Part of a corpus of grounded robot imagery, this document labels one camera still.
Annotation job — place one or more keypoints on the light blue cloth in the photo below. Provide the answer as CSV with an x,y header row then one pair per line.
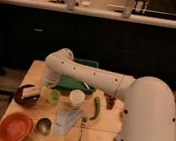
x,y
65,120

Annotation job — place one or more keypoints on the green tray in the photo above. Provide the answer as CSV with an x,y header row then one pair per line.
x,y
68,83

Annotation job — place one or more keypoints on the dark purple bowl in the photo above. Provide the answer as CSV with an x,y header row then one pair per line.
x,y
27,95

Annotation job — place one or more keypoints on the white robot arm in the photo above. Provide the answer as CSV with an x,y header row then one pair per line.
x,y
149,104

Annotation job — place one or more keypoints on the metal fork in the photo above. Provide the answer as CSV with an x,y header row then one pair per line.
x,y
82,127

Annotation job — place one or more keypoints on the red brown small object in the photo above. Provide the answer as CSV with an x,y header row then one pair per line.
x,y
110,101

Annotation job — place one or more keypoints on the green chili pepper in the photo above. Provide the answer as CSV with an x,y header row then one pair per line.
x,y
97,108

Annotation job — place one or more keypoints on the orange bowl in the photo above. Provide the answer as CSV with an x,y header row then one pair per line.
x,y
15,127

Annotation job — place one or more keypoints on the white cup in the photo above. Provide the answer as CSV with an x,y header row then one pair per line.
x,y
77,97

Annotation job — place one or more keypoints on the green plastic cup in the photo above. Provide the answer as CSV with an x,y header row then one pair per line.
x,y
51,96

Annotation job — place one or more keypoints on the small metal cup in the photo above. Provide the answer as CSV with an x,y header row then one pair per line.
x,y
43,126

